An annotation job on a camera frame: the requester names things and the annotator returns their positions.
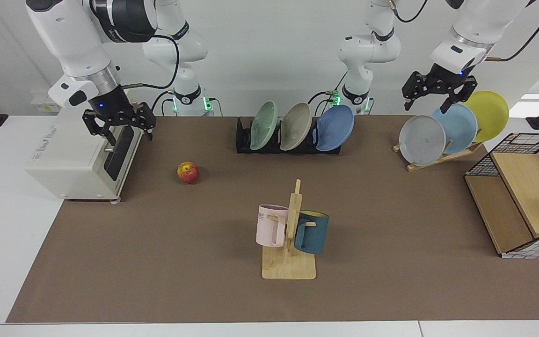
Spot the red yellow apple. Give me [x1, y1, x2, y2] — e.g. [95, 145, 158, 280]
[177, 161, 200, 185]

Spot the light blue plate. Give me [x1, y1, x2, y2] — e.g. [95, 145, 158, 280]
[431, 103, 479, 155]

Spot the grey plate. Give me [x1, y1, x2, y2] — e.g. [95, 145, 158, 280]
[399, 115, 447, 167]

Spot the yellow plate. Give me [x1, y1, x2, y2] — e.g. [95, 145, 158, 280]
[461, 90, 510, 143]

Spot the wooden plate rack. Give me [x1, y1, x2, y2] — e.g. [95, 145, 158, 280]
[393, 140, 484, 172]

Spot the black dish rack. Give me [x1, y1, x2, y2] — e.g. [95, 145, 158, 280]
[236, 117, 343, 155]

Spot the beige plate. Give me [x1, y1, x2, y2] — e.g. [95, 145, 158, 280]
[280, 103, 313, 152]

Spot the pale green plate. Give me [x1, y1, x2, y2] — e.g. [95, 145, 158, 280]
[249, 101, 279, 151]

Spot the pale toaster oven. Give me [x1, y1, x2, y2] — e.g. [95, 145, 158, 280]
[25, 91, 146, 204]

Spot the small white box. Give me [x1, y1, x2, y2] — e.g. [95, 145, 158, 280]
[31, 90, 72, 113]

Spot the brown table cloth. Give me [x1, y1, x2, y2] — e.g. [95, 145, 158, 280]
[6, 116, 539, 324]

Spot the pink cup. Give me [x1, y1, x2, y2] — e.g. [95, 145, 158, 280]
[256, 205, 290, 248]

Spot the dark teal cup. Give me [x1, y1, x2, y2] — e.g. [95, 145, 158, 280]
[294, 210, 330, 255]

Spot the wooden cup stand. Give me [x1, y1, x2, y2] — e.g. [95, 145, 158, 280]
[262, 179, 317, 280]

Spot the black arm base cable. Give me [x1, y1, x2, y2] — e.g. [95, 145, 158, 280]
[307, 70, 349, 116]
[150, 89, 177, 117]

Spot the wire basket with wooden floor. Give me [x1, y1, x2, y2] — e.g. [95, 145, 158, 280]
[464, 132, 539, 260]

